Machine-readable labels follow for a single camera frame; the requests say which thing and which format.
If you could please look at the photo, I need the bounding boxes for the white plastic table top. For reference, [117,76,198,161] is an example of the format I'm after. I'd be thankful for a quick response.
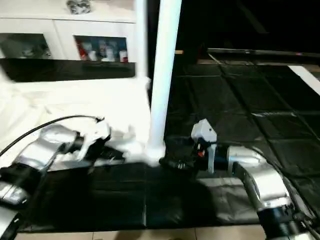
[0,75,167,171]

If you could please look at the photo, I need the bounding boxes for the white plastic table leg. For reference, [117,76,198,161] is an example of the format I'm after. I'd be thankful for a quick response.
[134,0,151,86]
[148,0,183,151]

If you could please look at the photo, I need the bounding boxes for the black work mat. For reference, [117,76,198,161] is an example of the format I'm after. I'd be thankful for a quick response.
[0,56,320,233]

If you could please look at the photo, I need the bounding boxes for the small white jar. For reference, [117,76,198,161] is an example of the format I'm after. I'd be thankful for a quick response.
[104,44,118,62]

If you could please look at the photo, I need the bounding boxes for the small red bottle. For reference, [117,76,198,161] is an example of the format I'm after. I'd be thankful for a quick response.
[77,41,89,62]

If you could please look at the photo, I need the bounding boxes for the long black bar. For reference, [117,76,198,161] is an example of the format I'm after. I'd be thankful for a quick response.
[207,47,320,60]

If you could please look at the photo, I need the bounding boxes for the small dark figurines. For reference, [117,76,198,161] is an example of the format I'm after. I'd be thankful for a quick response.
[15,44,52,58]

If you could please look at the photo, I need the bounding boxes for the white board strip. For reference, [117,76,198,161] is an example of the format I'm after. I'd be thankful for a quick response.
[288,65,320,96]

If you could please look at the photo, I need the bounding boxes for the white glass-door cabinet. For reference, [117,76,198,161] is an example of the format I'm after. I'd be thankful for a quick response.
[0,0,138,63]

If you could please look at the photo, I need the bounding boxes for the large black cabinet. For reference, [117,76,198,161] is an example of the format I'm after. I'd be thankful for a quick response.
[136,0,320,61]

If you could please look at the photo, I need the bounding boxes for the small grey metal object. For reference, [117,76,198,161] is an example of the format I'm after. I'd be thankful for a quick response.
[66,0,92,15]

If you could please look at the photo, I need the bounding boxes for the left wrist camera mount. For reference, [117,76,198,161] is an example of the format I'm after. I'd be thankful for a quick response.
[77,119,112,161]

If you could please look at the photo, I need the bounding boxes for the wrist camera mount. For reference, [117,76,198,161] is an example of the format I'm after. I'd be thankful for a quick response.
[191,118,218,146]
[77,119,112,161]

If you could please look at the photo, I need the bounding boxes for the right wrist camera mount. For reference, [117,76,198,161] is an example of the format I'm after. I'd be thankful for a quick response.
[191,118,218,146]

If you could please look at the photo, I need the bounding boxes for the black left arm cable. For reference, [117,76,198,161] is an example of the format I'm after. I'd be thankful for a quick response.
[0,115,105,157]

